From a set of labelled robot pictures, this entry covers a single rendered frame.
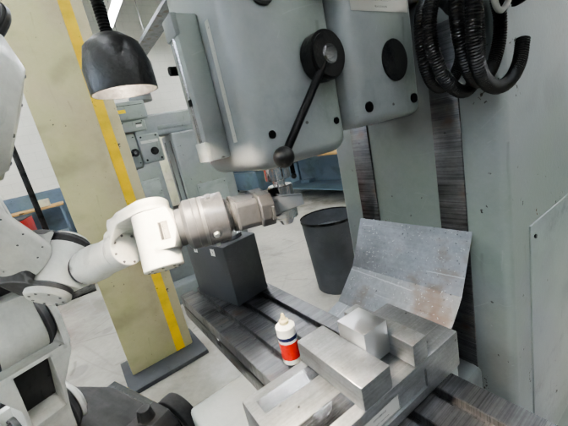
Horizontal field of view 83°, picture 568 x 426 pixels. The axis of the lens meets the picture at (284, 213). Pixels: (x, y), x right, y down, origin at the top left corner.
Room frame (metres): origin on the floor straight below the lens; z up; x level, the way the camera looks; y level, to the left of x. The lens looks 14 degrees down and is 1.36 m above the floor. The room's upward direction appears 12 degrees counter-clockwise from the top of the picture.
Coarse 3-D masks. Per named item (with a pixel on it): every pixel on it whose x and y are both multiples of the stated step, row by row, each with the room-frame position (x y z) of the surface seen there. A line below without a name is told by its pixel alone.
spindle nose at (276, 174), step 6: (276, 168) 0.56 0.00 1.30; (282, 168) 0.57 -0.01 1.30; (288, 168) 0.58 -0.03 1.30; (264, 174) 0.58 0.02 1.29; (270, 174) 0.57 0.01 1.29; (276, 174) 0.56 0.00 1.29; (282, 174) 0.57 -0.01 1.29; (288, 174) 0.57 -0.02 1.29; (270, 180) 0.57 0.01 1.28; (276, 180) 0.56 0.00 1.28
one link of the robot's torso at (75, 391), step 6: (66, 384) 0.90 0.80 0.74; (72, 390) 0.87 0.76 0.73; (78, 390) 0.88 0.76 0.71; (78, 396) 0.86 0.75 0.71; (84, 396) 0.88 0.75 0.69; (78, 402) 0.86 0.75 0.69; (84, 402) 0.86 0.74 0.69; (6, 408) 0.85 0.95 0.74; (84, 408) 0.85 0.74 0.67; (0, 414) 0.83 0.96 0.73; (6, 414) 0.83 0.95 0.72; (12, 414) 0.84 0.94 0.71; (84, 414) 0.86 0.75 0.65; (0, 420) 0.82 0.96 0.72; (6, 420) 0.83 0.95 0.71
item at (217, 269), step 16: (240, 240) 0.88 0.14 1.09; (192, 256) 0.99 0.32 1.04; (208, 256) 0.91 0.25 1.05; (224, 256) 0.84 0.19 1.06; (240, 256) 0.87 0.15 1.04; (256, 256) 0.91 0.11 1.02; (208, 272) 0.93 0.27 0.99; (224, 272) 0.86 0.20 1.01; (240, 272) 0.87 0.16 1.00; (256, 272) 0.90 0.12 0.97; (208, 288) 0.95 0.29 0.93; (224, 288) 0.88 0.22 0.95; (240, 288) 0.86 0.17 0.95; (256, 288) 0.89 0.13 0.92; (240, 304) 0.85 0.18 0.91
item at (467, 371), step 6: (462, 360) 0.69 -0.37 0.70; (462, 366) 0.67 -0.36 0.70; (468, 366) 0.66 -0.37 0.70; (474, 366) 0.66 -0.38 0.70; (462, 372) 0.65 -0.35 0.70; (468, 372) 0.65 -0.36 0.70; (474, 372) 0.65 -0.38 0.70; (480, 372) 0.65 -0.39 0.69; (462, 378) 0.63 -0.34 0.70; (468, 378) 0.63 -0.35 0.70; (474, 378) 0.64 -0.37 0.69; (480, 378) 0.65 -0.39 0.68; (474, 384) 0.63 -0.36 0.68; (480, 384) 0.65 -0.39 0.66
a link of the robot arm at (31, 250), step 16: (0, 224) 0.51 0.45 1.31; (16, 224) 0.54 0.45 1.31; (0, 240) 0.51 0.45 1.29; (16, 240) 0.53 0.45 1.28; (32, 240) 0.56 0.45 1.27; (48, 240) 0.61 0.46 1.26; (0, 256) 0.51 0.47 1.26; (16, 256) 0.53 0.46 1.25; (32, 256) 0.55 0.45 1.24; (48, 256) 0.58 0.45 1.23; (0, 272) 0.53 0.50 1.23; (16, 272) 0.54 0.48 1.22; (32, 272) 0.55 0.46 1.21; (16, 288) 0.55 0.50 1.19; (32, 288) 0.54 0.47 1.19; (48, 288) 0.55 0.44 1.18; (64, 288) 0.57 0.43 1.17; (48, 304) 0.59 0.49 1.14
